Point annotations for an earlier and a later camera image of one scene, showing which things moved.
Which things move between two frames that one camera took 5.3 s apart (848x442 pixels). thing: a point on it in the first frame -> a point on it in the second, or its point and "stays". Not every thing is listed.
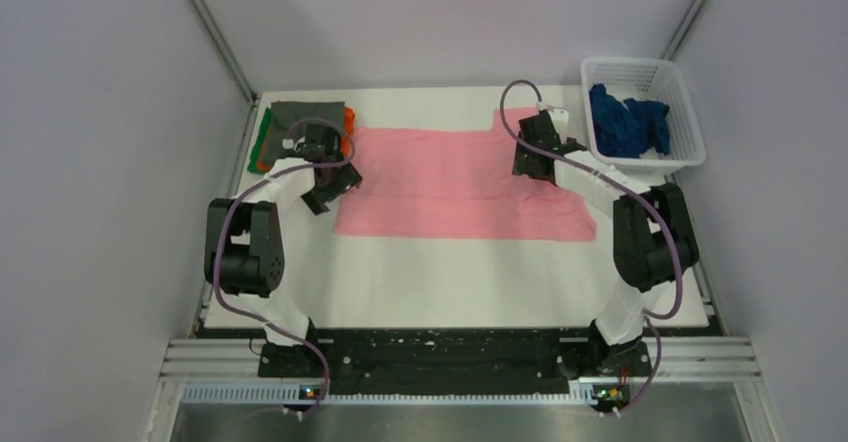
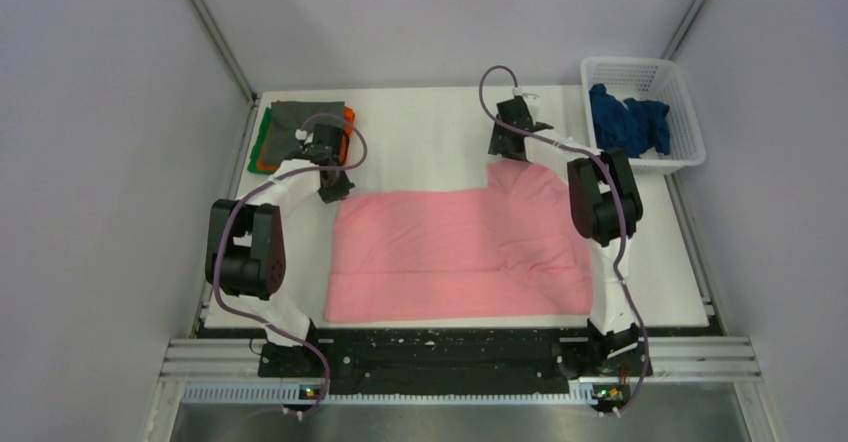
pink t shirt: (455, 182) -> (515, 249)
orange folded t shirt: (348, 126) stays
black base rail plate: (453, 360) stays
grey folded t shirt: (282, 115) stays
